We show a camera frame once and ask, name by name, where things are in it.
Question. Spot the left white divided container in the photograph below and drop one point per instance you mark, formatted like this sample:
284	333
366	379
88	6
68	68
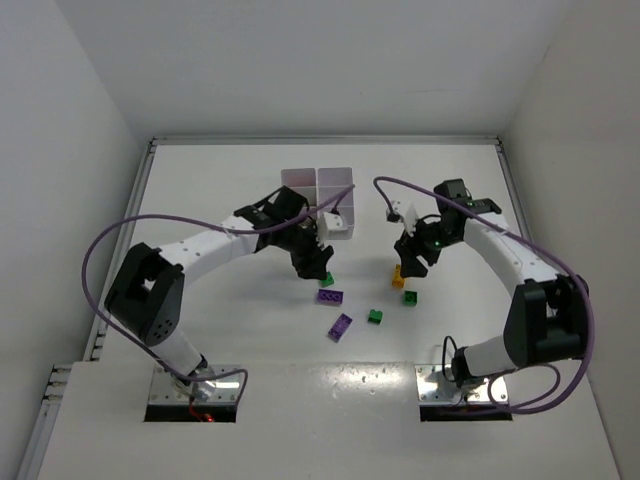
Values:
302	181

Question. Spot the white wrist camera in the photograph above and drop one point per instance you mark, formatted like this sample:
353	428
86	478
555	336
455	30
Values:
403	212
332	227

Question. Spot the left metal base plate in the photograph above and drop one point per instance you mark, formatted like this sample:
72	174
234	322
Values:
165	390

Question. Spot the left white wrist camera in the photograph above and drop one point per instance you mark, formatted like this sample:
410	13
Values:
332	227

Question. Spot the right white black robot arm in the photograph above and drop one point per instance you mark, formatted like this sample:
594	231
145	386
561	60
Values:
550	318

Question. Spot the green two-by-two lego brick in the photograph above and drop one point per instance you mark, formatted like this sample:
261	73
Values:
328	281

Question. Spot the dark green lego brick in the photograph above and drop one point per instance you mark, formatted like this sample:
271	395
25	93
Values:
375	316

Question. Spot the purple butterfly lego brick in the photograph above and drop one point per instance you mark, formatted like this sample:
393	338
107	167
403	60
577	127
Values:
330	297

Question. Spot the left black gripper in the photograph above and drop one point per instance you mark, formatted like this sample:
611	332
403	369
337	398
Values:
308	256

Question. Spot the metal base plate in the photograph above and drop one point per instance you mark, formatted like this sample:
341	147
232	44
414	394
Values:
165	390
435	390

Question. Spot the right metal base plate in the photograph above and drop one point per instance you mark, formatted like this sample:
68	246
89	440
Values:
435	390

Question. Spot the yellow lego brick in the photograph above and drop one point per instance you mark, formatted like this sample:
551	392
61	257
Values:
397	282

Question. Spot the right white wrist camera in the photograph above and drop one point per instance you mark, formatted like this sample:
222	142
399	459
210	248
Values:
403	212

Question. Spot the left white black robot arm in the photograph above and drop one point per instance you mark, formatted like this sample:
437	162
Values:
146	295

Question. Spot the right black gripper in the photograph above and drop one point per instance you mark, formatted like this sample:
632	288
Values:
413	252

